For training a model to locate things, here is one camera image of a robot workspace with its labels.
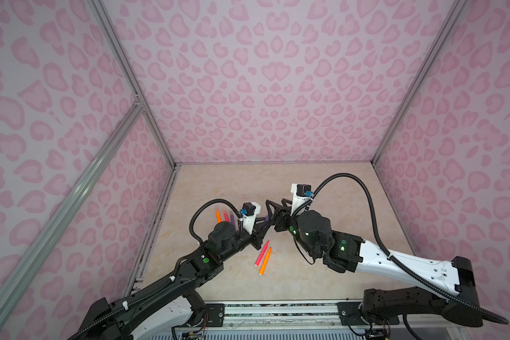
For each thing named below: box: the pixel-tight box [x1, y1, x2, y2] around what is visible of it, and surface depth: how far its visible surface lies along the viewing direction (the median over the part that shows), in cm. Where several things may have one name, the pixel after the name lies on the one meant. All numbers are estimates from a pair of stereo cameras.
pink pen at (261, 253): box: [254, 240, 270, 267], surface depth 90 cm
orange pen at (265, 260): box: [258, 240, 272, 276], surface depth 87 cm
